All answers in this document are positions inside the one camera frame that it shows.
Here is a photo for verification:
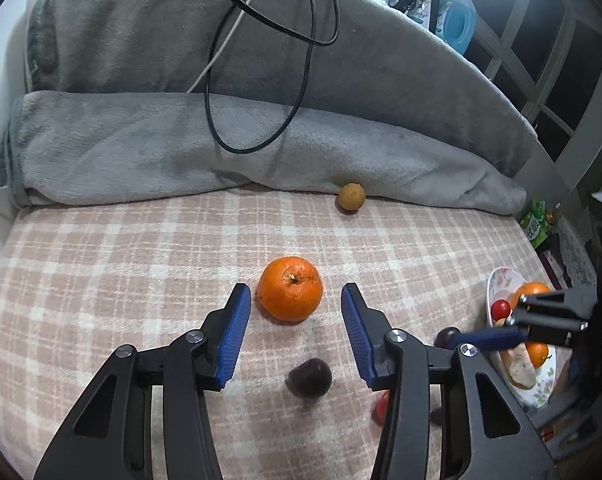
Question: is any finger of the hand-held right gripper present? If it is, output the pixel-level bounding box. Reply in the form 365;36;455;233
510;287;598;332
450;324;588;352

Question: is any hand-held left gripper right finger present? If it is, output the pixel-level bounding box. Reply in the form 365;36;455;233
340;282;560;480

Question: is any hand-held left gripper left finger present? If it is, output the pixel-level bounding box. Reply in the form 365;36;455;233
33;282;253;480

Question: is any large orange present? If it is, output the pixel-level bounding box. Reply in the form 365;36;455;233
511;282;553;311

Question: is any peeled pomelo segment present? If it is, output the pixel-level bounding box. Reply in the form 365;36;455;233
501;344;538;389

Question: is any small mandarin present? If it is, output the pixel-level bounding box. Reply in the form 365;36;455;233
526;342;553;370

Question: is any dark plum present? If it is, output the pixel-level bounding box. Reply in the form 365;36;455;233
433;326;463;351
286;358;333;398

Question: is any floral ceramic plate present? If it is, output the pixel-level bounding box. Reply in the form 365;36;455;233
486;266;558;409

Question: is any mandarin with stem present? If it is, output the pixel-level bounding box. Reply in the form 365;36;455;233
257;256;324;323

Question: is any green packet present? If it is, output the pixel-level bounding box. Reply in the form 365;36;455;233
518;199;556;249

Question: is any plaid bed sheet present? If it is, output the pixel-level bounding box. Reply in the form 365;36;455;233
0;182;572;480

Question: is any round brown longan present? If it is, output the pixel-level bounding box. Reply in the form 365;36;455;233
337;183;366;212

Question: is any grey fleece blanket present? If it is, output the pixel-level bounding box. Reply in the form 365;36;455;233
0;0;539;217

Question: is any blue detergent bottle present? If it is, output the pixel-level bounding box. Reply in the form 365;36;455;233
440;0;478;57

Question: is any black cable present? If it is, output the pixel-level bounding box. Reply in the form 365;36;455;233
205;0;341;154

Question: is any white cable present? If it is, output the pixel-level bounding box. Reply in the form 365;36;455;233
0;0;264;211

